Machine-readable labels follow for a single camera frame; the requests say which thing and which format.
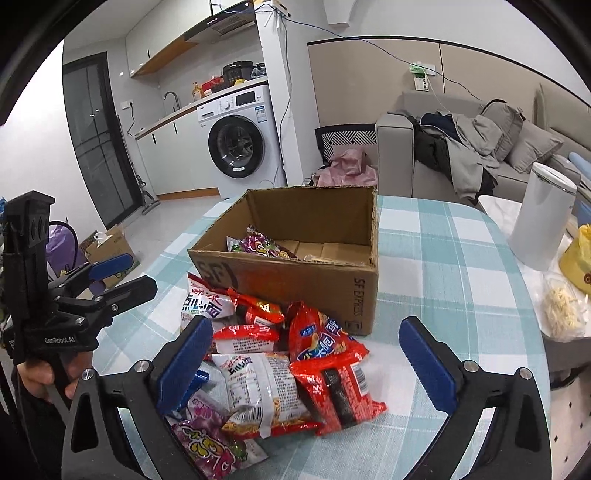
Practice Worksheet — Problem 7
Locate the black patterned basket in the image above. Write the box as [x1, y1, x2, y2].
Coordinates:
[315, 124, 378, 169]

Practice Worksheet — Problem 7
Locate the pink cloth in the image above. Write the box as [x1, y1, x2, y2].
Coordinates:
[311, 148, 378, 188]

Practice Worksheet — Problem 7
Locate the dark garment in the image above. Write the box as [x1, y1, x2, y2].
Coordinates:
[412, 112, 455, 182]

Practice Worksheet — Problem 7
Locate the white noodle snack packet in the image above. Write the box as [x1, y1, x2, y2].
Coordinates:
[210, 353, 324, 439]
[180, 272, 237, 334]

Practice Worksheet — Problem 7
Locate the small cardboard box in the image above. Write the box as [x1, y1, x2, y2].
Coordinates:
[81, 224, 141, 289]

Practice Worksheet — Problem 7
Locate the blue cable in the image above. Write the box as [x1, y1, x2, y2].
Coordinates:
[276, 11, 483, 109]

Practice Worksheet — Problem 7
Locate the black glass door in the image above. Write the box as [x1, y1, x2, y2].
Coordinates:
[62, 52, 140, 219]

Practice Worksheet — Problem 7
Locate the white kitchen counter cabinet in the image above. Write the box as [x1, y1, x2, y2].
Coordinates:
[134, 99, 222, 201]

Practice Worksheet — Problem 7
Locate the person's left forearm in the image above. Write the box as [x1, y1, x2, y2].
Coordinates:
[7, 397, 70, 480]

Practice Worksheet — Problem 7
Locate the grey sofa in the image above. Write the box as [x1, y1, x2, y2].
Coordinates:
[375, 84, 591, 209]

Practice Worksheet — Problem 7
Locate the clear plastic food bag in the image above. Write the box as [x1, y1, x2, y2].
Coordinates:
[539, 271, 588, 343]

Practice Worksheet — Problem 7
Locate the small red snack packet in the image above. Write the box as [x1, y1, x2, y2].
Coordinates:
[228, 288, 286, 326]

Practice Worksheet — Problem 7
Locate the red and black snack packet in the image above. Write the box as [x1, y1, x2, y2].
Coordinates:
[291, 355, 387, 437]

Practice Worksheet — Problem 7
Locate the white marble side table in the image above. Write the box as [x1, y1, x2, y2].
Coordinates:
[478, 195, 591, 480]

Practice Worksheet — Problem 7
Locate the black rice cooker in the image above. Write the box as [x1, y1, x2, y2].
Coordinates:
[222, 61, 256, 88]

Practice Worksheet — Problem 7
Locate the person's left hand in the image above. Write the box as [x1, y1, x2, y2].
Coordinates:
[16, 357, 95, 407]

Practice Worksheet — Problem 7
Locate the small grey pillow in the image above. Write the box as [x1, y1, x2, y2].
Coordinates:
[505, 121, 565, 174]

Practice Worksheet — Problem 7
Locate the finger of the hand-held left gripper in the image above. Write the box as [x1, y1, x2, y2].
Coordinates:
[58, 275, 158, 326]
[48, 253, 134, 296]

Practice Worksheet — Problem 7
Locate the white washing machine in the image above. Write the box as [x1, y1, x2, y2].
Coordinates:
[198, 84, 285, 199]

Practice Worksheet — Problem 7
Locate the wall remote holder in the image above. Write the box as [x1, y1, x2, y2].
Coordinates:
[409, 61, 437, 91]

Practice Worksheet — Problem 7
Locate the purple and green snack packet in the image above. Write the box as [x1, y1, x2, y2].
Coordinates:
[226, 225, 297, 259]

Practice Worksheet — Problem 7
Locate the large grey pillow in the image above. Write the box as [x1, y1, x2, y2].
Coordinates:
[479, 99, 526, 162]

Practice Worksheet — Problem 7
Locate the grey jacket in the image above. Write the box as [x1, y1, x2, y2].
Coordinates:
[443, 113, 502, 199]

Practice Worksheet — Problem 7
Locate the white cylindrical bin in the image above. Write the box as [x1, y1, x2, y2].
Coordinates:
[508, 162, 578, 272]

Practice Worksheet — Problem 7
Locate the yellow bag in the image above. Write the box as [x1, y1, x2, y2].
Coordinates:
[558, 225, 591, 296]

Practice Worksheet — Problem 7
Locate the range hood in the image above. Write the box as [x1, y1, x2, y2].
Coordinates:
[185, 0, 257, 43]

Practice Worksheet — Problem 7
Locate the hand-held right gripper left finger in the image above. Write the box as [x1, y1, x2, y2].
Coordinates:
[62, 316, 214, 480]

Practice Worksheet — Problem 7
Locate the large red snack packet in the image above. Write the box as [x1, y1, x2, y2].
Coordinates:
[287, 302, 370, 376]

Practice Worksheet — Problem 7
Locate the purple bag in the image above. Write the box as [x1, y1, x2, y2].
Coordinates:
[45, 222, 110, 297]

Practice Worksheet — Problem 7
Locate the teal checkered tablecloth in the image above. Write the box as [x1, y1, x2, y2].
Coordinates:
[92, 194, 552, 480]

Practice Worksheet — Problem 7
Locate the wall cabinet with wooden underside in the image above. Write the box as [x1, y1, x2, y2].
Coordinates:
[126, 25, 200, 79]

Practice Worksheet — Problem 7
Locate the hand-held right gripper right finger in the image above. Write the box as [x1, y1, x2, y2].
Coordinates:
[399, 316, 552, 480]

